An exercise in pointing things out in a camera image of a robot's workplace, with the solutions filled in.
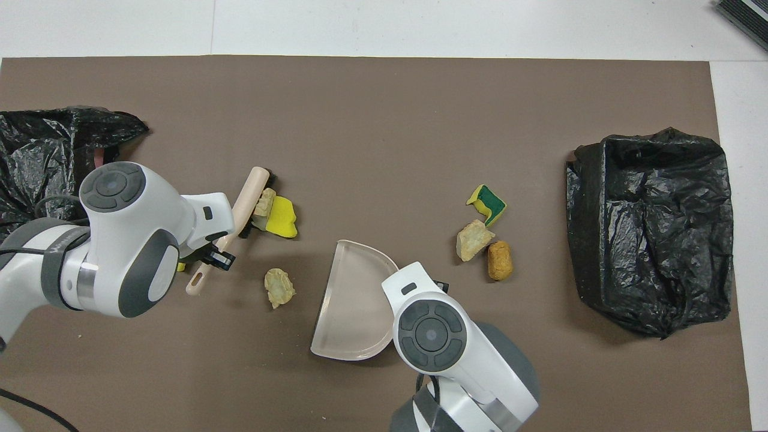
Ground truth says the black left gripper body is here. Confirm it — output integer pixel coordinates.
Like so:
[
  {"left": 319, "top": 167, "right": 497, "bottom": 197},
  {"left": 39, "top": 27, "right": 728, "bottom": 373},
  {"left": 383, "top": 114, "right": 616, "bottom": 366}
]
[{"left": 180, "top": 239, "right": 236, "bottom": 272}]

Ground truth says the cream toast piece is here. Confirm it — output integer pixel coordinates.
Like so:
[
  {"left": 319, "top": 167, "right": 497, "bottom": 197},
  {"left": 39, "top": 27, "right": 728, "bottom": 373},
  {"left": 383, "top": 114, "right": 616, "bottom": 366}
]
[{"left": 456, "top": 220, "right": 496, "bottom": 262}]

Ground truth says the brown bread roll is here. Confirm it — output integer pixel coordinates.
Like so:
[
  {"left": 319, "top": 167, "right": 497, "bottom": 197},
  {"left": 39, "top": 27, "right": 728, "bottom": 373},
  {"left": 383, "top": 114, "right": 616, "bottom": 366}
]
[{"left": 487, "top": 241, "right": 514, "bottom": 281}]

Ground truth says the toy croissant pastry piece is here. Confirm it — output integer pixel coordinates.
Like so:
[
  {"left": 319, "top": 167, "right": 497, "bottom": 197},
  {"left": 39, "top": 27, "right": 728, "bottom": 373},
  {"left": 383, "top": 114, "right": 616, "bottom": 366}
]
[
  {"left": 264, "top": 268, "right": 296, "bottom": 310},
  {"left": 252, "top": 188, "right": 278, "bottom": 232}
]

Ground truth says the beige hand brush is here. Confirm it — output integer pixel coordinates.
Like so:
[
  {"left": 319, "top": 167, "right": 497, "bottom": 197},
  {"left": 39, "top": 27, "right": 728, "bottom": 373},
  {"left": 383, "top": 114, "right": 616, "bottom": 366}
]
[{"left": 185, "top": 166, "right": 278, "bottom": 296}]

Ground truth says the beige plastic dustpan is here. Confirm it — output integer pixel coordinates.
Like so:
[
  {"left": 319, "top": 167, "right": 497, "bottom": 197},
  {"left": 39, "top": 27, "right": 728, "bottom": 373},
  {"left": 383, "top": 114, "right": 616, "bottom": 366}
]
[{"left": 310, "top": 239, "right": 401, "bottom": 362}]

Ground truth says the yellow and green sponge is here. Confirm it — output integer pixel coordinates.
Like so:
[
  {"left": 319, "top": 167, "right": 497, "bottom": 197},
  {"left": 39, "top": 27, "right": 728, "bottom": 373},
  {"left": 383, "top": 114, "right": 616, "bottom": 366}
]
[{"left": 466, "top": 184, "right": 508, "bottom": 228}]

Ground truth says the black trash bag bin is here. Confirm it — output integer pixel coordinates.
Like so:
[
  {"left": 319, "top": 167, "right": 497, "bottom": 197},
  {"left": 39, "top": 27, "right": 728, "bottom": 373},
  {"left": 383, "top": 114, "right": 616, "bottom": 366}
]
[
  {"left": 565, "top": 127, "right": 734, "bottom": 341},
  {"left": 0, "top": 106, "right": 149, "bottom": 244}
]

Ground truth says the brown paper table mat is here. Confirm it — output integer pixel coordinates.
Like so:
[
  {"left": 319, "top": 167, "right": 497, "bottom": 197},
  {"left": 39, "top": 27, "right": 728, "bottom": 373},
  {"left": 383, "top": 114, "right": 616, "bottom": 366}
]
[{"left": 0, "top": 55, "right": 752, "bottom": 432}]

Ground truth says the dark ribbed box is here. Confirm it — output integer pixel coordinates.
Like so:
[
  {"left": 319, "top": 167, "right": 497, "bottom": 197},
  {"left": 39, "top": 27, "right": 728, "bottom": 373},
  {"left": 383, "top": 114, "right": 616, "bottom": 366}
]
[{"left": 714, "top": 0, "right": 768, "bottom": 52}]

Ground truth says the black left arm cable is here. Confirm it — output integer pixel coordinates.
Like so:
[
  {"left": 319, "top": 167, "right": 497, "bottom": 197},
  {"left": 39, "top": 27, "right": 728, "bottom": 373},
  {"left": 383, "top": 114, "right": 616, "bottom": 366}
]
[{"left": 0, "top": 195, "right": 91, "bottom": 432}]

